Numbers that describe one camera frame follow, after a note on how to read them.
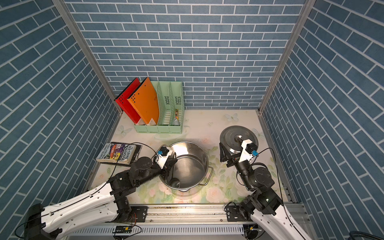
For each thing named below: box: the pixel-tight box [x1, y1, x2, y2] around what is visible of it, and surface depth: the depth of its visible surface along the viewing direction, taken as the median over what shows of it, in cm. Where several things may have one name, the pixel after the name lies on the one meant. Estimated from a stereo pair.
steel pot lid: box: [220, 125, 259, 154], surface depth 107 cm
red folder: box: [114, 78, 141, 124], surface depth 91 cm
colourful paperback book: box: [96, 143, 137, 165], surface depth 93 cm
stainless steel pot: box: [159, 141, 214, 192], surface depth 87 cm
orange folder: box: [127, 77, 160, 125], surface depth 97 cm
